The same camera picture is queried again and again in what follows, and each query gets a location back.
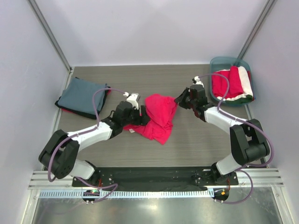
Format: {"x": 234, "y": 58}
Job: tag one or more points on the left aluminium frame post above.
{"x": 38, "y": 13}

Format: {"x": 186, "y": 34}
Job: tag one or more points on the folded grey-blue t shirt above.
{"x": 97, "y": 100}

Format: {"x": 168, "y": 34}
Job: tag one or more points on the aluminium frame post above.
{"x": 266, "y": 10}
{"x": 38, "y": 13}

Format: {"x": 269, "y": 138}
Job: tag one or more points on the right aluminium frame post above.
{"x": 266, "y": 10}

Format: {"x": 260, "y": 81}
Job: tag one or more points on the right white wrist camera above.
{"x": 197, "y": 80}

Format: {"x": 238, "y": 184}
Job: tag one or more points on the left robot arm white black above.
{"x": 59, "y": 155}

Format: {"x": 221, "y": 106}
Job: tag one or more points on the blue plastic basket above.
{"x": 225, "y": 63}

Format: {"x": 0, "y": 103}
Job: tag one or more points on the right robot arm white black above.
{"x": 247, "y": 142}

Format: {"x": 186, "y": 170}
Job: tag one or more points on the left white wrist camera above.
{"x": 133, "y": 99}

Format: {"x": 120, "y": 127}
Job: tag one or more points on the pink-red t shirt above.
{"x": 161, "y": 111}

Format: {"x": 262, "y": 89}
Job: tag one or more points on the green t shirt in basket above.
{"x": 240, "y": 100}

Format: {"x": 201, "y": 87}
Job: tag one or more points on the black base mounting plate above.
{"x": 160, "y": 179}

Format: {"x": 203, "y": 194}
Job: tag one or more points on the red t shirt in basket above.
{"x": 219, "y": 84}

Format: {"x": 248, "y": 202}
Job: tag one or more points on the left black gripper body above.
{"x": 135, "y": 118}

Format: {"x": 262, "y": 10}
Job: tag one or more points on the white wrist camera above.
{"x": 197, "y": 80}
{"x": 133, "y": 99}

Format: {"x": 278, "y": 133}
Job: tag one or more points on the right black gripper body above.
{"x": 191, "y": 102}

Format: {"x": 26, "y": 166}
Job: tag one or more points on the white t shirt in basket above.
{"x": 245, "y": 81}

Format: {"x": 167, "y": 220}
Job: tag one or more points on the white slotted cable duct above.
{"x": 93, "y": 194}

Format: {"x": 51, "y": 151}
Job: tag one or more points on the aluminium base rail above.
{"x": 261, "y": 177}

